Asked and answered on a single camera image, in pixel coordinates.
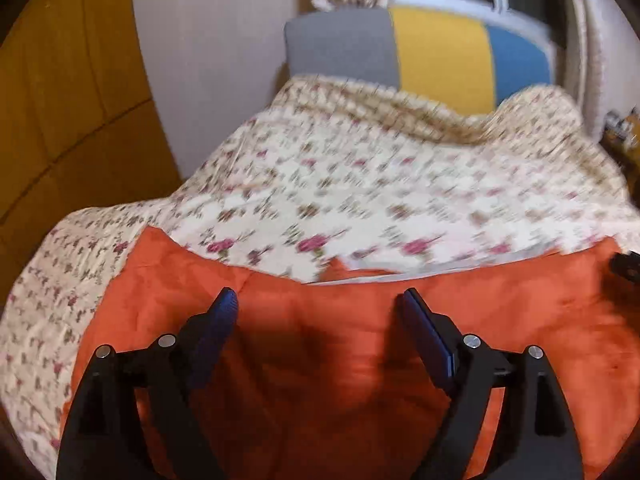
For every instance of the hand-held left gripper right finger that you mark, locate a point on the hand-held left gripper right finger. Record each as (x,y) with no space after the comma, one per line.
(430,340)

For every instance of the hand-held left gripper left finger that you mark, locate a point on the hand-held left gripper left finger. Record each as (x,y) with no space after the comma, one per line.
(217,330)

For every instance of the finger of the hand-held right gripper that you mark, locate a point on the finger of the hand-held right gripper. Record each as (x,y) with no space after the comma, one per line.
(629,266)

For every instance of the orange quilted jacket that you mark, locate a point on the orange quilted jacket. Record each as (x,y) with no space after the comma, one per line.
(320,360)

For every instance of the wooden chair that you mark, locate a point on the wooden chair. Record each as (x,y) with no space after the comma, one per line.
(625,132)

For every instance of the floral bedspread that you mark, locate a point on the floral bedspread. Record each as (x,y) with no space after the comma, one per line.
(350,175)

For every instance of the long patterned curtain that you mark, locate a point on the long patterned curtain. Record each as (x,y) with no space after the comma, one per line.
(582,50)

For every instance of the yellow wooden wardrobe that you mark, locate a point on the yellow wooden wardrobe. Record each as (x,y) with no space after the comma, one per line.
(60,110)

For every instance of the grey yellow blue headboard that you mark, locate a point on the grey yellow blue headboard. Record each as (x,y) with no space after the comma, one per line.
(440,55)

